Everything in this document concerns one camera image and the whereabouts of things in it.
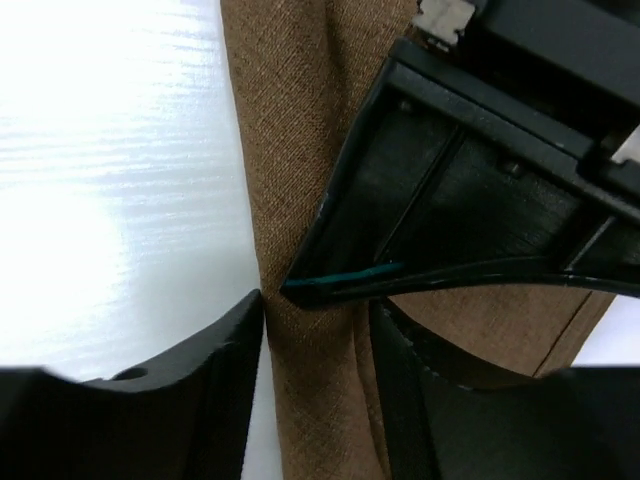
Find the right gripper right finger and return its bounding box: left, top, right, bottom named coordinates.
left=369, top=299, right=639, bottom=479

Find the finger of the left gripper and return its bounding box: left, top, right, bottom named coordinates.
left=281, top=59, right=456, bottom=308

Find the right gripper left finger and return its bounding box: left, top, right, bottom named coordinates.
left=1, top=291, right=263, bottom=479

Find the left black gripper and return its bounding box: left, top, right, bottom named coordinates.
left=336, top=1, right=639, bottom=302

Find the brown cloth napkin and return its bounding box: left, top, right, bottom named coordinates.
left=221, top=1, right=613, bottom=479

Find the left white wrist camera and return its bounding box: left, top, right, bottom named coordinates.
left=411, top=0, right=476, bottom=49

